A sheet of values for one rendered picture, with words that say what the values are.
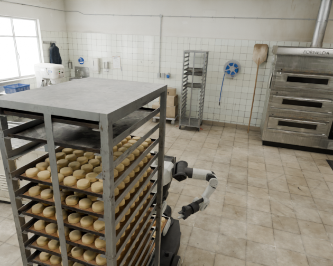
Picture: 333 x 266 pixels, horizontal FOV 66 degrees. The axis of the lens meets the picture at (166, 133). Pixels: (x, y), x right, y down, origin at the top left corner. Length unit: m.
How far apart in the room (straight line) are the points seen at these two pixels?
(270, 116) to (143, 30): 3.70
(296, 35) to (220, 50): 1.61
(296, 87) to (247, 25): 1.89
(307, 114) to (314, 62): 0.98
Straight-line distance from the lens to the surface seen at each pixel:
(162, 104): 1.41
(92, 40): 7.61
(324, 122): 5.81
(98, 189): 1.03
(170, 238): 2.79
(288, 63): 5.50
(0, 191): 3.81
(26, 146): 1.25
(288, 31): 6.50
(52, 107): 0.95
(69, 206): 1.14
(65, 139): 1.06
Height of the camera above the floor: 2.05
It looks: 20 degrees down
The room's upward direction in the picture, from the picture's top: 3 degrees clockwise
